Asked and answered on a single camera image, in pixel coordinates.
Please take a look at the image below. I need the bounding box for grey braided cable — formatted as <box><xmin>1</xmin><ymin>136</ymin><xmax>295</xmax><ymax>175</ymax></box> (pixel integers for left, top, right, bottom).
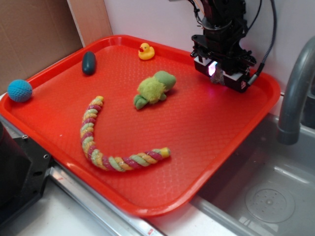
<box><xmin>247</xmin><ymin>0</ymin><xmax>278</xmax><ymax>87</ymax></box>

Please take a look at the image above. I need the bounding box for blue textured ball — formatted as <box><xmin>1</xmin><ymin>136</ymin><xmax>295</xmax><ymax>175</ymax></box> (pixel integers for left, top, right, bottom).
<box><xmin>7</xmin><ymin>80</ymin><xmax>32</xmax><ymax>102</ymax></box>

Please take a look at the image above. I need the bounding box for green plush turtle toy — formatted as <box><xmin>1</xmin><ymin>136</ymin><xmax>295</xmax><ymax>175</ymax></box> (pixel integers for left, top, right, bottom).
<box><xmin>133</xmin><ymin>71</ymin><xmax>177</xmax><ymax>110</ymax></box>

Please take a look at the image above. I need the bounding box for grey sink faucet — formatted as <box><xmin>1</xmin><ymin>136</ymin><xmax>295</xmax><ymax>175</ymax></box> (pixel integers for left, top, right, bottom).
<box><xmin>277</xmin><ymin>37</ymin><xmax>315</xmax><ymax>145</ymax></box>

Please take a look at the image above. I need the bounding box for dark oval stone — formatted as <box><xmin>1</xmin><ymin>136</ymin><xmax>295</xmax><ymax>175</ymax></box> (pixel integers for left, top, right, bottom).
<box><xmin>82</xmin><ymin>51</ymin><xmax>96</xmax><ymax>75</ymax></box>

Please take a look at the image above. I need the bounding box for grey sink basin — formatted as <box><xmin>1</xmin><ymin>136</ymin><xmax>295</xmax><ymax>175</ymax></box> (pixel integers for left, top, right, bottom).
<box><xmin>191</xmin><ymin>115</ymin><xmax>315</xmax><ymax>236</ymax></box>

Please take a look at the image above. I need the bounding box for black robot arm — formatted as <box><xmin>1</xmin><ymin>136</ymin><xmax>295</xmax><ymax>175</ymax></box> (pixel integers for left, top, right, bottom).
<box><xmin>191</xmin><ymin>0</ymin><xmax>256</xmax><ymax>92</ymax></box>

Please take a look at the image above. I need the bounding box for yellow rubber duck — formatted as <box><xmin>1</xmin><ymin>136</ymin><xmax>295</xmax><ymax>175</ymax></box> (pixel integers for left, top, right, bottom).
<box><xmin>138</xmin><ymin>43</ymin><xmax>155</xmax><ymax>60</ymax></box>

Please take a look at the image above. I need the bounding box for red plastic tray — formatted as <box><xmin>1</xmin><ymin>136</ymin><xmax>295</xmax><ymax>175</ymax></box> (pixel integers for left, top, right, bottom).
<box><xmin>0</xmin><ymin>35</ymin><xmax>281</xmax><ymax>218</ymax></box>

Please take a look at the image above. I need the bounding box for brown cardboard panel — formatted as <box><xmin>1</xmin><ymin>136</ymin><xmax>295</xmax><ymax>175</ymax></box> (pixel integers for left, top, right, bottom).
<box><xmin>0</xmin><ymin>0</ymin><xmax>112</xmax><ymax>93</ymax></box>

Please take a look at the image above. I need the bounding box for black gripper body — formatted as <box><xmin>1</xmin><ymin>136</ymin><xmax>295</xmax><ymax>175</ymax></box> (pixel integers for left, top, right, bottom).
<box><xmin>191</xmin><ymin>23</ymin><xmax>256</xmax><ymax>75</ymax></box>

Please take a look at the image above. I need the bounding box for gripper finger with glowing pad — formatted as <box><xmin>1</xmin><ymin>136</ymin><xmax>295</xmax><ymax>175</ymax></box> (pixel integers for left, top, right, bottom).
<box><xmin>223</xmin><ymin>72</ymin><xmax>250</xmax><ymax>93</ymax></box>
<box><xmin>194</xmin><ymin>56</ymin><xmax>217</xmax><ymax>77</ymax></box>

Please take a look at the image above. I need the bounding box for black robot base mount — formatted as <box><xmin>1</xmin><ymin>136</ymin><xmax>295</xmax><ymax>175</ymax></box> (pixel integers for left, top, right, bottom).
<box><xmin>0</xmin><ymin>124</ymin><xmax>51</xmax><ymax>226</ymax></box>

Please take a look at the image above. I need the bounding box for multicolour twisted rope toy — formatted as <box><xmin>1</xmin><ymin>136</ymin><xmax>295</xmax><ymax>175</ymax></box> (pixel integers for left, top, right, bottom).
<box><xmin>80</xmin><ymin>95</ymin><xmax>171</xmax><ymax>173</ymax></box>

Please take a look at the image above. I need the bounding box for brown rock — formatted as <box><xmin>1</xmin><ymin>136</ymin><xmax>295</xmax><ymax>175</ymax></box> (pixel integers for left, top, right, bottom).
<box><xmin>210</xmin><ymin>64</ymin><xmax>224</xmax><ymax>86</ymax></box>

